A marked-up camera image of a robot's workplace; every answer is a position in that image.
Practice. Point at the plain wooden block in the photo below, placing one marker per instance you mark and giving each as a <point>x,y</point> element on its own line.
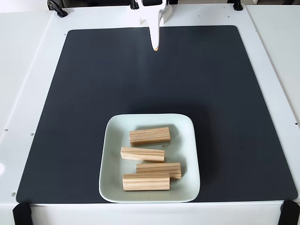
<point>145,182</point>
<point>150,136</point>

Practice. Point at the grooved wooden block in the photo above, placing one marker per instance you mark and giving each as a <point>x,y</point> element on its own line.
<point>143,154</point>
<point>168,168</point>

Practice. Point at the pale green square plate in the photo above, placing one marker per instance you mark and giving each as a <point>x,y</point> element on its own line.
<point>112,140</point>

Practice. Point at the black table clamp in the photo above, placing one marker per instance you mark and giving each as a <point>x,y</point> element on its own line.
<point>57,8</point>
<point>237,5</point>

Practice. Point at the black rubber mat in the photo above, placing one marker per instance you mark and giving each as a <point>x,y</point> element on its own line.
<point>70,117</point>

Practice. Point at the black corner bracket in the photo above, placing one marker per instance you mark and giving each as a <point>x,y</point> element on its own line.
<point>22,214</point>
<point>290,213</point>

